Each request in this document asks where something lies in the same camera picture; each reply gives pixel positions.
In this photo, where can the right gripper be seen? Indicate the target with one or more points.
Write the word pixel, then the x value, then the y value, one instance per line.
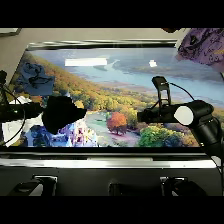
pixel 156 115

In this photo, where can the black garment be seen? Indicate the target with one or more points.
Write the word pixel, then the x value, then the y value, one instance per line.
pixel 63 113

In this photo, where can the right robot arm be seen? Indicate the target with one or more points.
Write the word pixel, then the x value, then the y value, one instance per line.
pixel 205 123

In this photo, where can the purple patterned garment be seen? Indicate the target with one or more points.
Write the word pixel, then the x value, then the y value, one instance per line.
pixel 203 45

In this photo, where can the blue garment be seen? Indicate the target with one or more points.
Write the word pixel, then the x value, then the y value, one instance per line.
pixel 35 80

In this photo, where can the white garment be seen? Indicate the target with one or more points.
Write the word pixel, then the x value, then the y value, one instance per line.
pixel 11 128

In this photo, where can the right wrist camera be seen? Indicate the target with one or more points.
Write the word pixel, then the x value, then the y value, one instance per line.
pixel 160 81

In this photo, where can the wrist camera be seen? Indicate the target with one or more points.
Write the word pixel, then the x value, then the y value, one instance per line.
pixel 2 76
pixel 160 81

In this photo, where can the silver frame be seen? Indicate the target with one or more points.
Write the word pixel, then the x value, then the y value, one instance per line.
pixel 110 162

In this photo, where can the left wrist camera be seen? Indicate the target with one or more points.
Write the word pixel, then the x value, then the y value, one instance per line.
pixel 2 76

